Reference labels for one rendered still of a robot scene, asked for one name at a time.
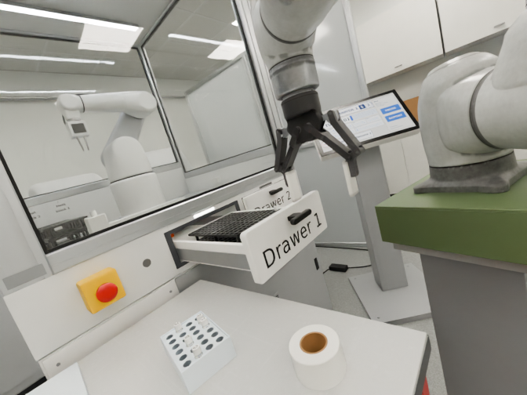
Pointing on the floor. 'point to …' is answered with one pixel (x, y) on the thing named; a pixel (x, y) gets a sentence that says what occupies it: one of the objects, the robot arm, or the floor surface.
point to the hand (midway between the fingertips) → (321, 192)
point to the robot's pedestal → (477, 320)
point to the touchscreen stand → (385, 256)
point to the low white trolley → (258, 349)
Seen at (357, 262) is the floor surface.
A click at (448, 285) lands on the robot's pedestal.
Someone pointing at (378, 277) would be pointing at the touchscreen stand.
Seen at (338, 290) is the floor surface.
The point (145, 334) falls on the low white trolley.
